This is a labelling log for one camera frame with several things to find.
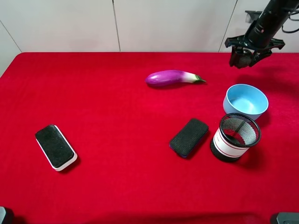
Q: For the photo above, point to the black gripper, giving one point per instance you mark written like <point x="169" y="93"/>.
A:
<point x="257" y="54"/>

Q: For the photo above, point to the dark grey patterned ball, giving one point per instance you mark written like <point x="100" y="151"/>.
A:
<point x="244" y="58"/>

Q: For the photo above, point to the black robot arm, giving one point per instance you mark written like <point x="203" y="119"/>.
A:
<point x="258" y="41"/>

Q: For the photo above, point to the light blue bowl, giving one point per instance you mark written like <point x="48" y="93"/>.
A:
<point x="245" y="99"/>

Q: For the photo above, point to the black mesh pen holder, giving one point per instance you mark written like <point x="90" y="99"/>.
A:
<point x="235" y="135"/>

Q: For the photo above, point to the purple eggplant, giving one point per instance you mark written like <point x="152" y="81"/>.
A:
<point x="170" y="77"/>

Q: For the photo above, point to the black eraser with blue base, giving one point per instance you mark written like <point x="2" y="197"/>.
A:
<point x="188" y="137"/>

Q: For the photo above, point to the red tablecloth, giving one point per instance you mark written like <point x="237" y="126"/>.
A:
<point x="121" y="128"/>

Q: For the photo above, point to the black device bottom right corner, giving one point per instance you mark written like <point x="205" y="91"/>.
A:
<point x="285" y="218"/>

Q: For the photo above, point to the black device corner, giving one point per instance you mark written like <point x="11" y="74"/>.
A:
<point x="285" y="218"/>
<point x="6" y="215"/>

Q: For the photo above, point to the black eraser with white base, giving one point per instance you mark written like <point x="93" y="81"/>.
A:
<point x="55" y="147"/>

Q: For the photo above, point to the black device bottom left corner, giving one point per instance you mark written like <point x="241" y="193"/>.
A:
<point x="6" y="215"/>

